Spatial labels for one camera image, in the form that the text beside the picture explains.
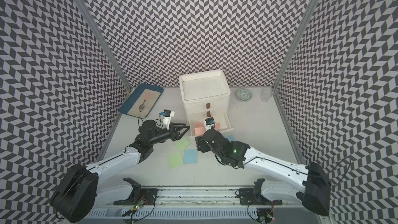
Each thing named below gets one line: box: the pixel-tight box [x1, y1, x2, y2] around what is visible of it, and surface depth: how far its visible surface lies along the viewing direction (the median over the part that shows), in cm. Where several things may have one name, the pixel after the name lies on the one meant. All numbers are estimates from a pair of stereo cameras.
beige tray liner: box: [126, 88, 162, 119], surface depth 108 cm
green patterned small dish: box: [235, 88, 252, 103], surface depth 114 cm
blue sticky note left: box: [183, 149, 198, 164], surface depth 90 cm
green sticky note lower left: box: [166, 150, 184, 170], surface depth 86 cm
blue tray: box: [119, 83, 164, 119], surface depth 110 cm
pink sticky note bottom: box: [193, 122, 206, 137], surface depth 75 cm
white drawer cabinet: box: [178, 69, 234, 138], surface depth 88 cm
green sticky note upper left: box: [173, 136, 192, 152], surface depth 90 cm
